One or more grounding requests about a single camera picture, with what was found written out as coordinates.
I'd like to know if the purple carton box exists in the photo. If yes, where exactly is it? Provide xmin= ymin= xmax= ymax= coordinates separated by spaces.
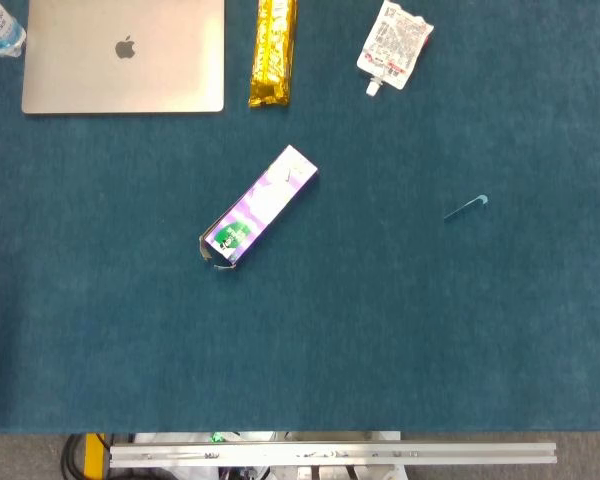
xmin=198 ymin=144 xmax=320 ymax=273

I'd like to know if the gold foil snack package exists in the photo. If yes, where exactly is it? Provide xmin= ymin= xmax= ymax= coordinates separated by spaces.
xmin=248 ymin=0 xmax=299 ymax=109

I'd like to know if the white spout pouch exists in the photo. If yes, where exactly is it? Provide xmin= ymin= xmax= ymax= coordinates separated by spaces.
xmin=356 ymin=0 xmax=435 ymax=97

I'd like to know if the white plastic clutter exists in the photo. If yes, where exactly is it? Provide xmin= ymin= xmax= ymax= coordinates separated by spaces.
xmin=132 ymin=431 xmax=281 ymax=480

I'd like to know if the grey closed laptop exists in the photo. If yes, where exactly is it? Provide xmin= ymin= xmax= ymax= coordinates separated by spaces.
xmin=21 ymin=0 xmax=226 ymax=115

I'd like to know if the yellow object under table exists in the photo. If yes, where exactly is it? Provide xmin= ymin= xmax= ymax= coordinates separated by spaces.
xmin=83 ymin=433 xmax=106 ymax=475

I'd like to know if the clear plastic water bottle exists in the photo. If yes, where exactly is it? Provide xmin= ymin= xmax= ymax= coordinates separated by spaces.
xmin=0 ymin=0 xmax=27 ymax=57

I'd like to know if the aluminium profile rail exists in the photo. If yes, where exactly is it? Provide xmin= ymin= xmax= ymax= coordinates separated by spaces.
xmin=108 ymin=441 xmax=558 ymax=469

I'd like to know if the black cable bundle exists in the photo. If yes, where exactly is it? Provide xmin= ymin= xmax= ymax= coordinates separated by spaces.
xmin=62 ymin=433 xmax=89 ymax=480

